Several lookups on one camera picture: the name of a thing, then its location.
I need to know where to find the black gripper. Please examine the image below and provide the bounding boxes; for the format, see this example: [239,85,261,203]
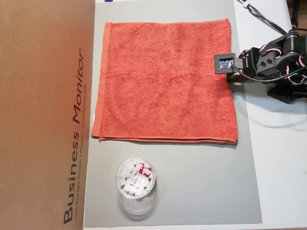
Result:
[226,47,260,83]

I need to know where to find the orange terry towel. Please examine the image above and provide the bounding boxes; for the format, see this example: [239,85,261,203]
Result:
[90,18,238,144]

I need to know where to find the clear plastic jar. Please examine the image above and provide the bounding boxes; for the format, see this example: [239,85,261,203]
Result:
[114,157,158,221]

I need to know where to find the black stand leg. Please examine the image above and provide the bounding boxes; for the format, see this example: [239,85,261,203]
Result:
[291,0,300,27]

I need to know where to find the thin black camera cable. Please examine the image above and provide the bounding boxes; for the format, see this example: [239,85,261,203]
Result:
[230,62,307,84]

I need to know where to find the grey table mat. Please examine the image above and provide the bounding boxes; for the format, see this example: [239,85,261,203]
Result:
[83,0,263,228]

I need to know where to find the black square wrist camera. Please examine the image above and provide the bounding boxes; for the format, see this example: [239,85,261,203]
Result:
[213,53,237,74]

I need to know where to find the white eraser cubes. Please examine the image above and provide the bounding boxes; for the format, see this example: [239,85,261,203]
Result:
[117,161,154,197]

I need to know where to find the red labelled eraser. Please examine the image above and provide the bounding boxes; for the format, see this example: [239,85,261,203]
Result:
[130,162,154,189]

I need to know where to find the brown cardboard monitor box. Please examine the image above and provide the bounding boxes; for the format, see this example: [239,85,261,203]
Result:
[0,0,96,230]

